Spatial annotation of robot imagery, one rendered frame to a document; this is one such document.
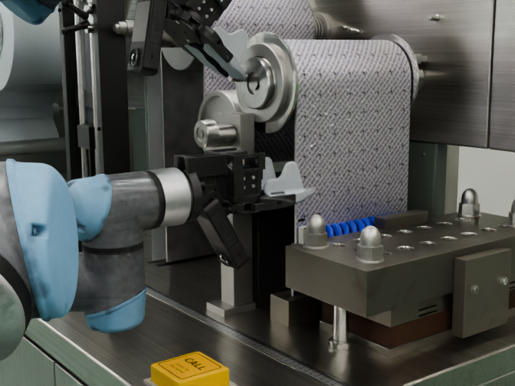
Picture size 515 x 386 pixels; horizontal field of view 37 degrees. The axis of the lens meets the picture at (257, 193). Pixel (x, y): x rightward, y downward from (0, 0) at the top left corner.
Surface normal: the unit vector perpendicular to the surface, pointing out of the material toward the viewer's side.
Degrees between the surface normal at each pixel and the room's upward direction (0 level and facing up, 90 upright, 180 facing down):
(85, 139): 90
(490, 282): 90
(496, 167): 90
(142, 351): 0
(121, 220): 94
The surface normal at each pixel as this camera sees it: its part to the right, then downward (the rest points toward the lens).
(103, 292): -0.09, 0.18
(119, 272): 0.33, 0.17
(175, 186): 0.52, -0.35
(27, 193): -0.02, -0.63
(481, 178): -0.80, 0.11
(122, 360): 0.00, -0.98
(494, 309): 0.59, 0.15
